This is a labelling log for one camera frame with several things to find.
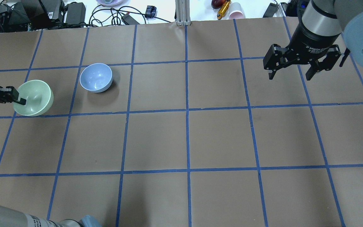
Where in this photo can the yellow metal cylinder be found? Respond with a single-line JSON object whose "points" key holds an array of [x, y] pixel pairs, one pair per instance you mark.
{"points": [[222, 11]]}

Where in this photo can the small blue black device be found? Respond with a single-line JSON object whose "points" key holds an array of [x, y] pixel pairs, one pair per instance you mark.
{"points": [[150, 12]]}

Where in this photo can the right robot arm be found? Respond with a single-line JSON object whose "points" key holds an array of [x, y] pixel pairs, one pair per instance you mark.
{"points": [[332, 17]]}

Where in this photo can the green bowl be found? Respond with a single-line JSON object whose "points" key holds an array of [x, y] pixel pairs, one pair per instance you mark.
{"points": [[38, 95]]}

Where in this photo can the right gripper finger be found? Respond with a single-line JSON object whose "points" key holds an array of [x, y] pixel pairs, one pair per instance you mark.
{"points": [[331, 58], [274, 59]]}

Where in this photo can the purple plate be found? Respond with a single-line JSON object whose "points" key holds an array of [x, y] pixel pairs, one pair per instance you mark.
{"points": [[109, 2]]}

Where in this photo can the red toy fruit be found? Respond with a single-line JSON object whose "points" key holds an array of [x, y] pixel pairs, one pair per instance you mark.
{"points": [[217, 4]]}

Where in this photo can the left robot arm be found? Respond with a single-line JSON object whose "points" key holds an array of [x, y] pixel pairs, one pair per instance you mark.
{"points": [[14, 218]]}

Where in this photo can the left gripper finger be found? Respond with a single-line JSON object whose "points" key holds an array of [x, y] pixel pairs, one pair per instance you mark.
{"points": [[10, 94]]}

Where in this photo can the aluminium frame post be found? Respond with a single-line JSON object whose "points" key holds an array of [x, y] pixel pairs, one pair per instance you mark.
{"points": [[183, 12]]}

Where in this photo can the black power adapter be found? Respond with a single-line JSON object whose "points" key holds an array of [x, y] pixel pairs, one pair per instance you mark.
{"points": [[75, 13]]}

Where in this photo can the pink cup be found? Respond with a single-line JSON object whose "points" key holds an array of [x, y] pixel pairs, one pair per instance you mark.
{"points": [[236, 11]]}

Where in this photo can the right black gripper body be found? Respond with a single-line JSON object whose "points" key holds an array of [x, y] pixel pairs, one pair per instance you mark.
{"points": [[311, 40]]}

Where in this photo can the blue bowl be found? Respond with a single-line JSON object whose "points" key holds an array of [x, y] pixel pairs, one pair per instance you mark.
{"points": [[96, 78]]}

